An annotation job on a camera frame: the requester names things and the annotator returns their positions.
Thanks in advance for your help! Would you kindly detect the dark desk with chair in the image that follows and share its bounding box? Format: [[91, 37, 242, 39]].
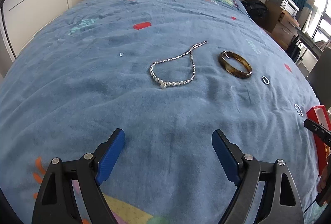
[[285, 28, 330, 87]]

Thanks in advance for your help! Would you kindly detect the black backpack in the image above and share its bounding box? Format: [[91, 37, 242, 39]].
[[241, 0, 269, 26]]

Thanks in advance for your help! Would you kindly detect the brown jade bangle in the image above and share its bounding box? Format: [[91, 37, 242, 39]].
[[218, 51, 252, 79]]

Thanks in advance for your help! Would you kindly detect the wooden drawer cabinet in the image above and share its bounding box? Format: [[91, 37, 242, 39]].
[[262, 0, 299, 51]]

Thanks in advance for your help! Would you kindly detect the small silver ring bangle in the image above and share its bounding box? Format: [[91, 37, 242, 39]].
[[261, 76, 270, 85]]

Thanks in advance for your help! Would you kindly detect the person's right hand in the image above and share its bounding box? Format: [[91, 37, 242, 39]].
[[317, 170, 328, 193]]

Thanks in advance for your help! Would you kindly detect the silver pearl necklace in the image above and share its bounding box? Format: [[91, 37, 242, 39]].
[[149, 40, 208, 90]]

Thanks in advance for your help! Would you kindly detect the red jewelry box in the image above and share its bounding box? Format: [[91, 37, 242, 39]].
[[306, 105, 331, 176]]

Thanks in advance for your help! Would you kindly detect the blue patterned bedspread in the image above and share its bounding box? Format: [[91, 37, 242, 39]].
[[1, 0, 322, 223]]

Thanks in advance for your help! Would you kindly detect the twisted silver bangle on bed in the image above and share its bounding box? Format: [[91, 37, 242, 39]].
[[294, 104, 303, 117]]

